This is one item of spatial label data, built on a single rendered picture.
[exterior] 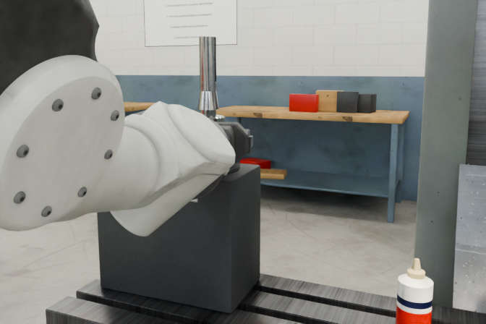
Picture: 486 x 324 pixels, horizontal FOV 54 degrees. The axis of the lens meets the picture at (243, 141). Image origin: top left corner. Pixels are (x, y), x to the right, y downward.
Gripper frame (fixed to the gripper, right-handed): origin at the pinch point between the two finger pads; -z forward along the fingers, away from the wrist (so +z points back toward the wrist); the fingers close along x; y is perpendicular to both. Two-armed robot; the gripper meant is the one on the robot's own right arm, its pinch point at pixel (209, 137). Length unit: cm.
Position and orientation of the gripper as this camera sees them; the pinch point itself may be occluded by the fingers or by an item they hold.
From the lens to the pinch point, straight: 69.0
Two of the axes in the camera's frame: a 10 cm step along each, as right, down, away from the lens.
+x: -10.0, -0.1, 0.8
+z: -0.8, 1.5, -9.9
